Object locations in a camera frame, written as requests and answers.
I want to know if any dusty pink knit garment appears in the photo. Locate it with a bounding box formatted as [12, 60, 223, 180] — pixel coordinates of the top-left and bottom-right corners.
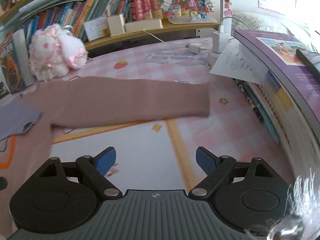
[1, 76, 210, 238]

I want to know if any lavender knit garment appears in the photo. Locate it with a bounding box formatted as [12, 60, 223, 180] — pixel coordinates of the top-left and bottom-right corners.
[1, 97, 43, 141]

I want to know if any pink cartoon desk mat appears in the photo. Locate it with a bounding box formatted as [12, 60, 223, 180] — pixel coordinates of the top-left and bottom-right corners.
[0, 36, 296, 240]

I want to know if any stack of purple books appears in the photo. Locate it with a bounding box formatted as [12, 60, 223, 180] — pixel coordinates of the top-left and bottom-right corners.
[234, 29, 319, 176]

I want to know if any white paper sheet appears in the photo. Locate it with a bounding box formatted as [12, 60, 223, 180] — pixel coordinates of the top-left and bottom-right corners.
[209, 38, 261, 84]

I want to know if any white pink plush bunny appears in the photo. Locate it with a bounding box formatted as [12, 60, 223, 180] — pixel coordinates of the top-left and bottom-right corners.
[29, 24, 88, 81]

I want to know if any white charger plug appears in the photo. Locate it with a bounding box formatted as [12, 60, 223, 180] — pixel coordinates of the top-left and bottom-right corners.
[212, 25, 231, 54]

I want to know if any Harry Potter book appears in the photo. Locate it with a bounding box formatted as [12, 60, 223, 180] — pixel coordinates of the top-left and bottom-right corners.
[1, 29, 35, 98]

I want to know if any cream desk organiser box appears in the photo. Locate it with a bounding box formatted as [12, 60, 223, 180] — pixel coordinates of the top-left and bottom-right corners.
[106, 14, 163, 36]

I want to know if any white wooden bookshelf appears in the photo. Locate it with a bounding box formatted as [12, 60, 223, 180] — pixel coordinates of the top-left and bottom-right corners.
[1, 0, 220, 51]

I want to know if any row of colourful books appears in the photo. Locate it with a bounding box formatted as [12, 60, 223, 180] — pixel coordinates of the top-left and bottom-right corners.
[22, 0, 216, 46]

